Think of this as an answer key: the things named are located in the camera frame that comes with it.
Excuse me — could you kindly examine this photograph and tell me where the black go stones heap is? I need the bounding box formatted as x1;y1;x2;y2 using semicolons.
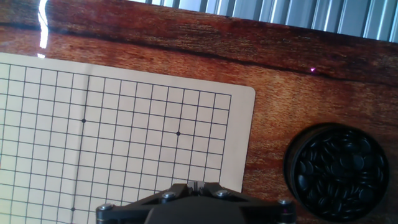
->
295;130;385;218

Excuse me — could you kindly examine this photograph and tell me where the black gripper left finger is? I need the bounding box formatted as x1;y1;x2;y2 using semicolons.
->
95;182;196;224

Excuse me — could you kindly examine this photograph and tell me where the beige go board mat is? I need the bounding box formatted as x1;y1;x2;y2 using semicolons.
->
0;52;256;224

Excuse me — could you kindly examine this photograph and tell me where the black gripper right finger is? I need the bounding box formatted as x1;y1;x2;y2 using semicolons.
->
195;182;296;224

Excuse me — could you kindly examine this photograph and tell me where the black round stone bowl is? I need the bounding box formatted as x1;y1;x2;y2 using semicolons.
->
283;123;390;223

